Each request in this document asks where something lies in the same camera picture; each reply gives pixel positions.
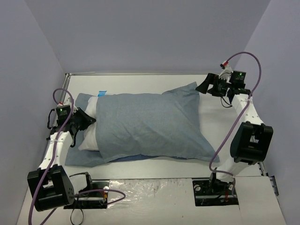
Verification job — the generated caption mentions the white pillow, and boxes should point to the white pillow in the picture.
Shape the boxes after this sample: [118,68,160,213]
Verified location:
[78,97,99,151]

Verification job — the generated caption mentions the blue patterned pillowcase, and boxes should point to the blue patterned pillowcase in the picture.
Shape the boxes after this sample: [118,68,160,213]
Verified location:
[65,82,219,167]

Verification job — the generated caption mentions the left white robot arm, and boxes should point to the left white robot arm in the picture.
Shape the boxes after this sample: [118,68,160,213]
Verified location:
[27,105,96,211]

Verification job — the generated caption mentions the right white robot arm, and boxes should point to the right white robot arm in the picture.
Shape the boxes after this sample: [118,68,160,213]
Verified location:
[196,69,273,194]

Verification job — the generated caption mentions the blue white pillow tag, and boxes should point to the blue white pillow tag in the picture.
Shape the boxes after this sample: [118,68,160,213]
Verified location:
[97,90,107,97]

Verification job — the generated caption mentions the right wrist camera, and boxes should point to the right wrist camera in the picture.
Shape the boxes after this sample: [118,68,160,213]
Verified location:
[219,61,233,80]

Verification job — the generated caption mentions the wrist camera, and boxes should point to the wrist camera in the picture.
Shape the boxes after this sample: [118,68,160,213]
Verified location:
[57,97,78,112]
[219,61,233,80]

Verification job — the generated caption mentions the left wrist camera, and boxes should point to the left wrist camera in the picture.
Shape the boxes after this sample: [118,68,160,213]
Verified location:
[57,97,78,112]

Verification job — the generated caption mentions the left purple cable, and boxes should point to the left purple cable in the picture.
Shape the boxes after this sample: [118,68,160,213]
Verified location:
[28,88,126,225]

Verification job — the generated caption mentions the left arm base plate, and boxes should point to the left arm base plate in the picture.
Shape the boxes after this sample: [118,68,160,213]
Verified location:
[63,180,109,210]

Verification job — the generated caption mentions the black cable loop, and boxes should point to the black cable loop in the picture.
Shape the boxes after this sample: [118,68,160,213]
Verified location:
[69,207,85,225]

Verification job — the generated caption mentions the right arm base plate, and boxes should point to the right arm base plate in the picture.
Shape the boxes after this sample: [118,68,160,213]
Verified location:
[192,179,239,207]

